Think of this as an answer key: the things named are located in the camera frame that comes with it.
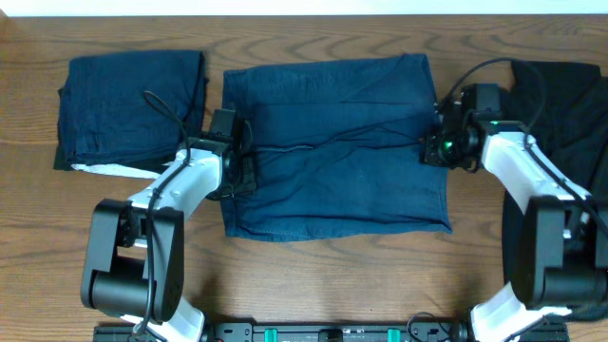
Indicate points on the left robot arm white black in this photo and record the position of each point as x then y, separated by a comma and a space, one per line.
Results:
134, 262

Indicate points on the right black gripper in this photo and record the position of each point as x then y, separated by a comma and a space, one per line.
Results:
433, 153

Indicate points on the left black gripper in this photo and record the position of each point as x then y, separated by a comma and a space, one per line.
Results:
245, 172

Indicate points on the folded navy clothes stack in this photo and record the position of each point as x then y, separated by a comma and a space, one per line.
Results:
129, 108

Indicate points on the white folded cloth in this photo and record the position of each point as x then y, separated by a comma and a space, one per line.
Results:
116, 170

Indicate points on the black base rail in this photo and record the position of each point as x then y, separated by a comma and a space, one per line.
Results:
417, 331

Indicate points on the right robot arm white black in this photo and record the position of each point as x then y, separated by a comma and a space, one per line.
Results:
559, 265

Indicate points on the blue denim shorts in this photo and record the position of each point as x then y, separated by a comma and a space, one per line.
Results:
337, 150

